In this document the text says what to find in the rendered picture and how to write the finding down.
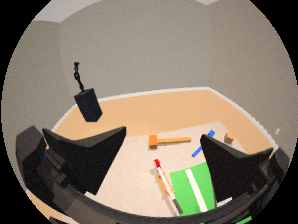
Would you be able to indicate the green flat mat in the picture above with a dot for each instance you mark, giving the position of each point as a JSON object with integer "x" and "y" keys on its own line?
{"x": 185, "y": 194}

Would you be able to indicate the blue l-shaped block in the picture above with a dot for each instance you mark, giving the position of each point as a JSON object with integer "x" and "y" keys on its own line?
{"x": 211, "y": 133}

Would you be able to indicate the tan cube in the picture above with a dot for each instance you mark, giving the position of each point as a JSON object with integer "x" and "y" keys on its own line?
{"x": 228, "y": 137}

